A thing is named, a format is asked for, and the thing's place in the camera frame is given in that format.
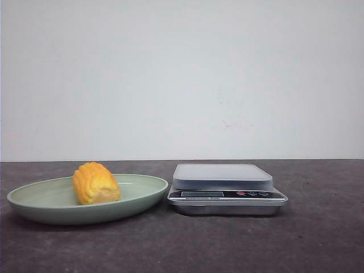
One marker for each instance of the yellow corn cob piece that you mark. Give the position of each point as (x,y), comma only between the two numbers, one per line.
(94,184)

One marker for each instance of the silver digital kitchen scale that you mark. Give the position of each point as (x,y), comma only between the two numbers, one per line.
(224,189)

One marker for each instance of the light green oval plate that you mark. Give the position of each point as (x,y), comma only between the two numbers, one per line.
(54,201)

